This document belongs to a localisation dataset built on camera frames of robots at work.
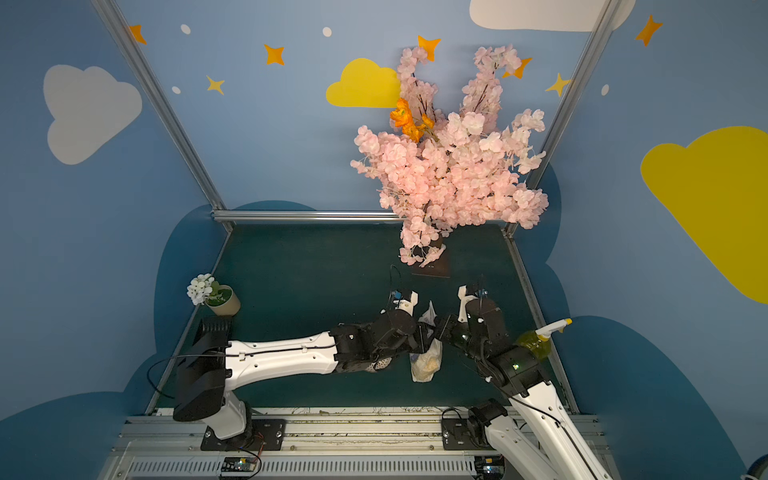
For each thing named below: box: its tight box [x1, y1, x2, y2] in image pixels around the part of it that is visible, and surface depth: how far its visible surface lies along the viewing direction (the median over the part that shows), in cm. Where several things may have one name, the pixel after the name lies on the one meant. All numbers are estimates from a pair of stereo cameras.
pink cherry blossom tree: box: [350, 45, 549, 267], surface depth 69 cm
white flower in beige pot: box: [186, 273, 241, 317], surface depth 90 cm
